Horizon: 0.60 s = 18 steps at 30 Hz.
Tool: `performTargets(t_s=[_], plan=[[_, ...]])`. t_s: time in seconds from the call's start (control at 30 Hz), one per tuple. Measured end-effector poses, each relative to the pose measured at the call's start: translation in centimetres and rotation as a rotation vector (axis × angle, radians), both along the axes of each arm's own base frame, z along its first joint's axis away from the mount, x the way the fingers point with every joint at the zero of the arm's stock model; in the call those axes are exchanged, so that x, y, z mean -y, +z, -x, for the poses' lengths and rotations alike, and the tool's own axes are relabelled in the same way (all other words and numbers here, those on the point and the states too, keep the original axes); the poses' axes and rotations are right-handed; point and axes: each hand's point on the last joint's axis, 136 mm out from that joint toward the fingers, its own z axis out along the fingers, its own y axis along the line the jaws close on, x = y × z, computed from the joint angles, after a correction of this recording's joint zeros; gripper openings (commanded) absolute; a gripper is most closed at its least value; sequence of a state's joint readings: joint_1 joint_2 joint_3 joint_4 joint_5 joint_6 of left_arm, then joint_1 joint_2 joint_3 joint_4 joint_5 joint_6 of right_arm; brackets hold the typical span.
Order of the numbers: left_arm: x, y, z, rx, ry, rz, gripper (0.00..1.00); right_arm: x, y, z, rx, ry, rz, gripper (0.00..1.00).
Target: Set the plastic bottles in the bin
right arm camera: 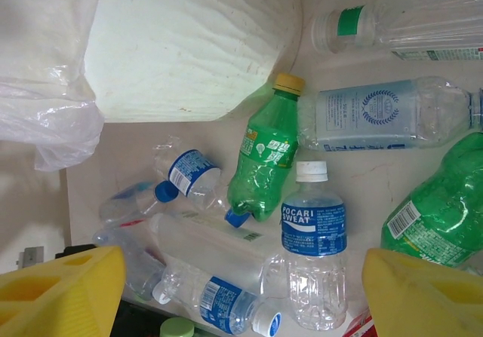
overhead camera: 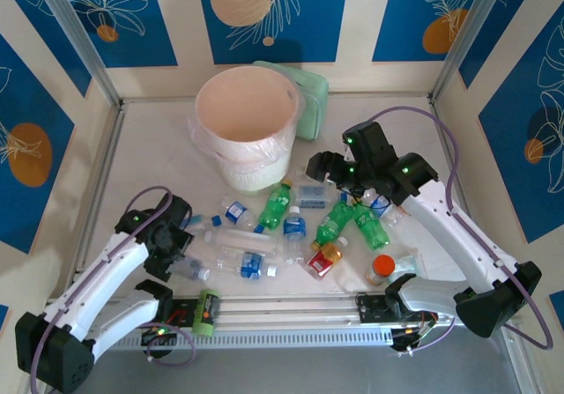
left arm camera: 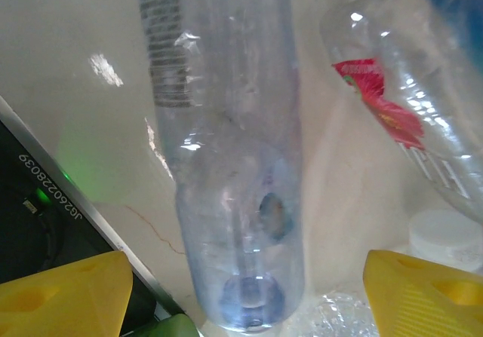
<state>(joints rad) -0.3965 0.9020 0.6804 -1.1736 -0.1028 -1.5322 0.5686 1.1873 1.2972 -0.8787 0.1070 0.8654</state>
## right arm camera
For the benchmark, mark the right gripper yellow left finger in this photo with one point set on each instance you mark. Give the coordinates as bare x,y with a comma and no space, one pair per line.
56,299

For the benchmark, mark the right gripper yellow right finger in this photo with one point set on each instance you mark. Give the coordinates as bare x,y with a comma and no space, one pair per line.
426,299

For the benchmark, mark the red label tea bottle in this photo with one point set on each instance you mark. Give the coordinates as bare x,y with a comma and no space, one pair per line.
362,327

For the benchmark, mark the clear plastic bottle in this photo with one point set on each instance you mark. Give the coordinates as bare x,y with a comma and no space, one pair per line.
136,265

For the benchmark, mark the green soda bottle yellow cap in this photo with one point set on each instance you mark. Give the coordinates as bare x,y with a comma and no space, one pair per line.
445,201
260,163

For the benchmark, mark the clear bottle blue red label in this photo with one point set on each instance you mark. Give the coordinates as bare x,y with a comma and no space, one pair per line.
132,205

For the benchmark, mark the Pocari Sweat bottle white cap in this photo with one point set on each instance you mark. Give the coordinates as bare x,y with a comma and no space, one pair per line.
313,220

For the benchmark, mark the frosted bottle white barcode label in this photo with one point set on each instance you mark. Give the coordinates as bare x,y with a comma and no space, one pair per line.
211,246

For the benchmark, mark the clear bottle blue label white cap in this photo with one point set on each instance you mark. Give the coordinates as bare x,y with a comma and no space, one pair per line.
222,307

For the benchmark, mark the clear bottle pale blue label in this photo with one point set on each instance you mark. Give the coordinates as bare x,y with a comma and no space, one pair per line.
377,114

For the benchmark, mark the clear bottle green neck band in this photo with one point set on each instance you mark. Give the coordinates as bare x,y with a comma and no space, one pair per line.
415,13

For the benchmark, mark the translucent plastic bin liner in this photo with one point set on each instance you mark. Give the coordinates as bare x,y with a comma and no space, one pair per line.
37,88

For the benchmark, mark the white plastic waste bin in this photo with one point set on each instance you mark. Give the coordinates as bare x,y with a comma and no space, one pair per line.
181,50

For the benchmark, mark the green cylinder can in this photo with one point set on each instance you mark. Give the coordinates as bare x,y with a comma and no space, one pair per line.
177,329

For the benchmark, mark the small metal bracket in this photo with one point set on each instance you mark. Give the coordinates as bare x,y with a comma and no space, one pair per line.
30,258

